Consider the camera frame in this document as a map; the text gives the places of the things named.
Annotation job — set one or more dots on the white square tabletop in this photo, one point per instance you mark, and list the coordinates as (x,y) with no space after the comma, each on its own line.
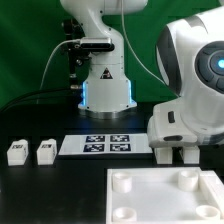
(185,195)

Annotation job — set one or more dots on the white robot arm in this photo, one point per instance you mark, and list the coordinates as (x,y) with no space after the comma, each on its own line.
(190,57)

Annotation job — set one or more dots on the white marker sheet with tags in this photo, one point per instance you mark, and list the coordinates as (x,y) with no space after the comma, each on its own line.
(105,144)

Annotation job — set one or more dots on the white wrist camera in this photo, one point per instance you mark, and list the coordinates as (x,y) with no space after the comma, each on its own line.
(166,128)

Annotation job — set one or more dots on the grey rear camera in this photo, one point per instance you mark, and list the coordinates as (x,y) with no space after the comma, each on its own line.
(97,44)

